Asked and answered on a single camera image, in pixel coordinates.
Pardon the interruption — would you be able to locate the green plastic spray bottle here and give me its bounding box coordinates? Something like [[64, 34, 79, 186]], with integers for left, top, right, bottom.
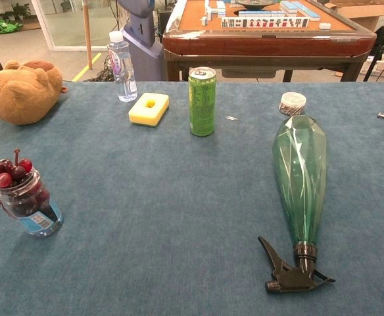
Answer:
[[257, 115, 337, 294]]

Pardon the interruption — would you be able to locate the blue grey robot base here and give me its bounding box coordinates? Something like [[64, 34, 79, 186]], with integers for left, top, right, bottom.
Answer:
[[117, 0, 168, 82]]

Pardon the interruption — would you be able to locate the clear plastic water bottle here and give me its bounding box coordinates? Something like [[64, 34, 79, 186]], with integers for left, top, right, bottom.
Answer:
[[107, 30, 139, 103]]

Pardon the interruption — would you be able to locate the green drink can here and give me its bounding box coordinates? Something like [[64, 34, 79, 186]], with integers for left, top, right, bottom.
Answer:
[[188, 66, 217, 138]]

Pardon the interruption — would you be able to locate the yellow sponge with hole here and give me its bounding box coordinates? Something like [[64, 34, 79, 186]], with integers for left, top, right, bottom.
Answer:
[[128, 92, 170, 127]]

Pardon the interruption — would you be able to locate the round clear toothpick box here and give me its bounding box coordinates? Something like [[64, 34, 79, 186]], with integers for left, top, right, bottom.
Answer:
[[278, 92, 307, 116]]

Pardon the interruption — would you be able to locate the brown mahjong table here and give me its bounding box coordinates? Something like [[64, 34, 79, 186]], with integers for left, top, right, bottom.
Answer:
[[162, 0, 377, 82]]

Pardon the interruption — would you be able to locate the row of mahjong tiles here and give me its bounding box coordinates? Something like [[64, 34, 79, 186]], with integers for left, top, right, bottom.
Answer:
[[220, 16, 310, 30]]

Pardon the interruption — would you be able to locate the wooden pole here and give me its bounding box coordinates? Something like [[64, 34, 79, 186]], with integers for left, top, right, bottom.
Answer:
[[82, 0, 93, 70]]

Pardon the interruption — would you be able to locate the clear jar with blue label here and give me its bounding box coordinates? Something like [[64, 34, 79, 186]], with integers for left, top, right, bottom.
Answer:
[[0, 167, 64, 238]]

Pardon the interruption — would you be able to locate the brown plush bear toy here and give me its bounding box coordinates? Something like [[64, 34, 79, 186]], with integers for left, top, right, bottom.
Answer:
[[0, 59, 69, 126]]

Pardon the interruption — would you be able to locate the red artificial grape bunch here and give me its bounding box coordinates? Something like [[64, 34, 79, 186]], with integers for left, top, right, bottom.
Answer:
[[0, 148, 34, 199]]

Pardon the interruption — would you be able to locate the black tripod leg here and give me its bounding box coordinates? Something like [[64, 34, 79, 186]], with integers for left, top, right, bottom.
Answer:
[[363, 0, 384, 82]]

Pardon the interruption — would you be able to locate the cardboard box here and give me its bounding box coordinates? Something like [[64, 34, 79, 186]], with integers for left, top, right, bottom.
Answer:
[[324, 0, 384, 32]]

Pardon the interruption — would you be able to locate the green bag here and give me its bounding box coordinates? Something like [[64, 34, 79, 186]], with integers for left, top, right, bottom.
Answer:
[[0, 18, 24, 36]]

